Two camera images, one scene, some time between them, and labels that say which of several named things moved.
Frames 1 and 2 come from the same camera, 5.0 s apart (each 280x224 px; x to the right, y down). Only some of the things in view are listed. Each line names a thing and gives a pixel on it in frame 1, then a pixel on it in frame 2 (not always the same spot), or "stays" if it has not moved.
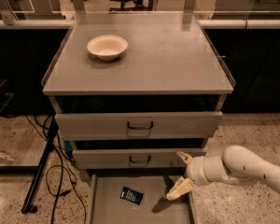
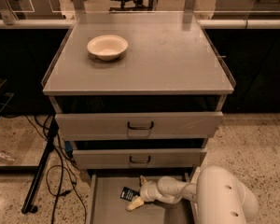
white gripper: [195, 170] to [147, 191]
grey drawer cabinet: [130, 91] stays
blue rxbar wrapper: [132, 195] stays
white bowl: [107, 47] stays
